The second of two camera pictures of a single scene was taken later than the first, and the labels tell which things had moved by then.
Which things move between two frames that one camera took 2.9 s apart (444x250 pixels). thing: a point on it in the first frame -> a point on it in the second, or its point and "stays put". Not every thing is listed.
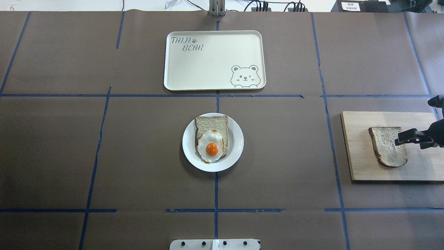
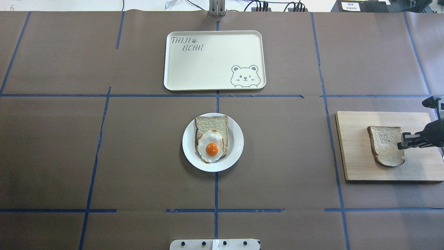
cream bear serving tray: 211,60 stays put
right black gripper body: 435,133 stays put
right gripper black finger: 396,142 -> 400,147
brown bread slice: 387,154 stays put
